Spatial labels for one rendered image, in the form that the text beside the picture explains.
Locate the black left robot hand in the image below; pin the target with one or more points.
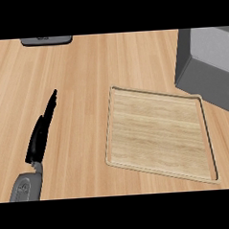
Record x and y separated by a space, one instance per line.
40 132

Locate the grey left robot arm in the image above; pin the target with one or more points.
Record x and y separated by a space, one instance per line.
27 186

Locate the pale wooden tray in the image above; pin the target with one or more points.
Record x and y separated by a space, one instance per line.
159 133

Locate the large grey box appliance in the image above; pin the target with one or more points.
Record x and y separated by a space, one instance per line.
209 69

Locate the flat dark grey appliance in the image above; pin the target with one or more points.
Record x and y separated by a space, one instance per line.
46 40

